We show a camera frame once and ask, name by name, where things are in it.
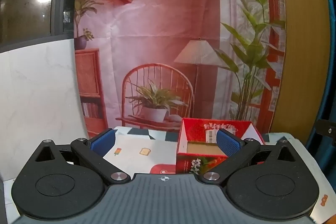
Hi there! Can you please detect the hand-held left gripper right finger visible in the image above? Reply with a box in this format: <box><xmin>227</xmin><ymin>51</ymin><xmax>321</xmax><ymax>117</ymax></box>
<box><xmin>198</xmin><ymin>129</ymin><xmax>298</xmax><ymax>185</ymax></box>

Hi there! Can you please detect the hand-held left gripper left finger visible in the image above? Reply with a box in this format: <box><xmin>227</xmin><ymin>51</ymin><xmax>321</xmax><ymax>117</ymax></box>
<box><xmin>34</xmin><ymin>129</ymin><xmax>131</xmax><ymax>185</ymax></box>

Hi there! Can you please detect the red strawberry print cardboard box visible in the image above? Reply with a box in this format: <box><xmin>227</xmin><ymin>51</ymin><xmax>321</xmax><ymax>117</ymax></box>
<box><xmin>175</xmin><ymin>118</ymin><xmax>265</xmax><ymax>175</ymax></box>

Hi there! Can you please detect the cartoon printed tablecloth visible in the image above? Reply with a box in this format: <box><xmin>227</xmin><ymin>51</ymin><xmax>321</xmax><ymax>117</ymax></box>
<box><xmin>102</xmin><ymin>126</ymin><xmax>336</xmax><ymax>224</ymax></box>

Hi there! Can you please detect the blue curtain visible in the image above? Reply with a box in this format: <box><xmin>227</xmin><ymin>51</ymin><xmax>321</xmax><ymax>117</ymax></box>
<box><xmin>316</xmin><ymin>0</ymin><xmax>336</xmax><ymax>146</ymax></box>

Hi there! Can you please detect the wall poster of room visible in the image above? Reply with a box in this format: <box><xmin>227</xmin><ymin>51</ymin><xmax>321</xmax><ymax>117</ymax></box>
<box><xmin>74</xmin><ymin>0</ymin><xmax>286</xmax><ymax>138</ymax></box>

